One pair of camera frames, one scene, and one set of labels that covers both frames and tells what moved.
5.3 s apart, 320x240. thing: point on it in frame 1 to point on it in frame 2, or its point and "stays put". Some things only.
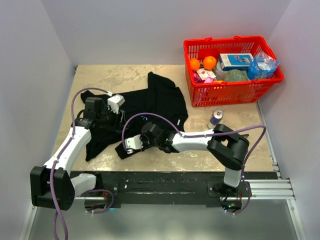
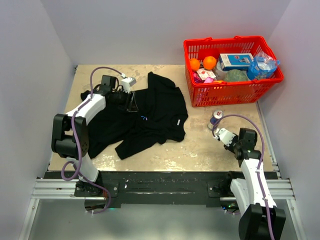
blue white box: (239, 61) stays put
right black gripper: (142, 139) to (229, 147)
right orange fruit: (209, 63) stays put
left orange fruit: (194, 64) stays put
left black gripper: (119, 122) to (130, 104)
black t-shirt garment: (161, 103) stays put
